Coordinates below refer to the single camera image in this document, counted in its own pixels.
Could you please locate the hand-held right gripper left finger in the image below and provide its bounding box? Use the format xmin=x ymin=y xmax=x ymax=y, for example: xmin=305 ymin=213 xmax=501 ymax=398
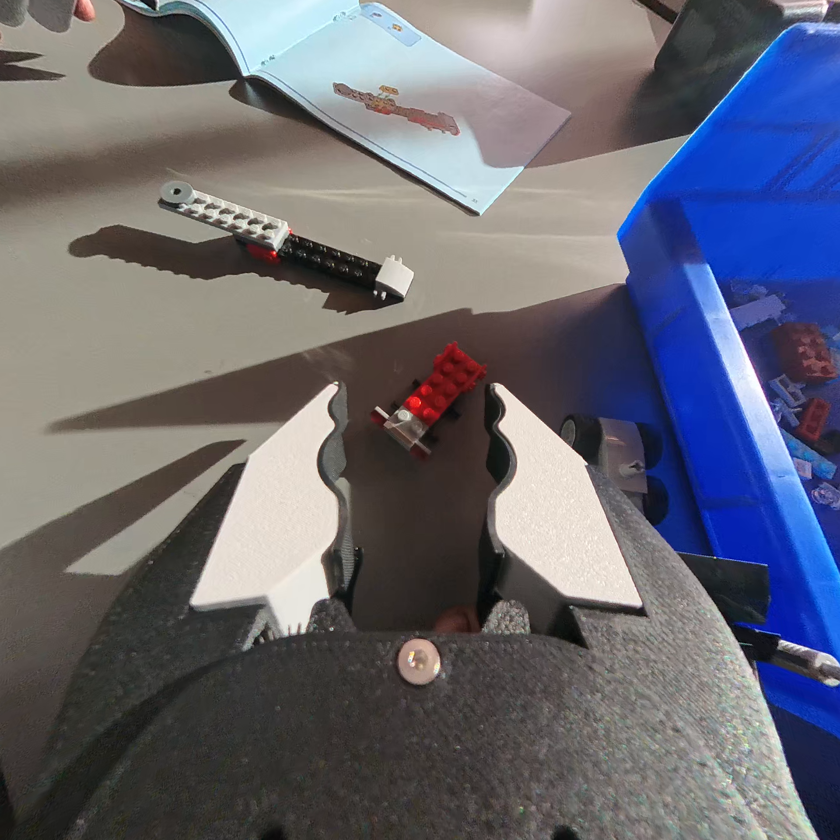
xmin=189 ymin=381 xmax=364 ymax=634

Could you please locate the blue plastic bin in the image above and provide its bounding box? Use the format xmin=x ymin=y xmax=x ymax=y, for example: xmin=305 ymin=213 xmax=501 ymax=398
xmin=617 ymin=23 xmax=840 ymax=739

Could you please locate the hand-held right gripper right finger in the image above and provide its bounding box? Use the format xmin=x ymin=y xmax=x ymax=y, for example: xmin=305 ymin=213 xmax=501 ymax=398
xmin=476 ymin=382 xmax=645 ymax=637

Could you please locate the pile of loose bricks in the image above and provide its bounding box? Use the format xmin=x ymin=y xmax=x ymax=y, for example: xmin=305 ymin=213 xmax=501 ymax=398
xmin=728 ymin=282 xmax=840 ymax=509

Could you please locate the light blue instruction booklet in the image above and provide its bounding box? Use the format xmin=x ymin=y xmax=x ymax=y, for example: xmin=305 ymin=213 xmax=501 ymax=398
xmin=117 ymin=0 xmax=573 ymax=217

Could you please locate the small red brick assembly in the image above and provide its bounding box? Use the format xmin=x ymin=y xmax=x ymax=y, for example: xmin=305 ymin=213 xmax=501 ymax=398
xmin=369 ymin=341 xmax=489 ymax=462

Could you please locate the toy brick truck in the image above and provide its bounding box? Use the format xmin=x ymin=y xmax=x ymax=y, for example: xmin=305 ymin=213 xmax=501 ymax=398
xmin=560 ymin=413 xmax=672 ymax=526

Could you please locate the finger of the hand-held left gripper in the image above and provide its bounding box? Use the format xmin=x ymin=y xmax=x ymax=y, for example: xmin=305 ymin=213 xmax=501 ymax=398
xmin=0 ymin=0 xmax=74 ymax=34

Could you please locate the long grey black brick assembly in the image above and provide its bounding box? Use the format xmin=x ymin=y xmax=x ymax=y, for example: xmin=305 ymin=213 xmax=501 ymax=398
xmin=159 ymin=180 xmax=416 ymax=304

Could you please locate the braided metal cable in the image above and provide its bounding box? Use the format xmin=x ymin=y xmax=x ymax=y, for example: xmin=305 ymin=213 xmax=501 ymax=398
xmin=735 ymin=626 xmax=840 ymax=688

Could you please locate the person's right hand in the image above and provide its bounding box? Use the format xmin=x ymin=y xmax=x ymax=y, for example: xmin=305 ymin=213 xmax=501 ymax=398
xmin=434 ymin=604 xmax=481 ymax=635

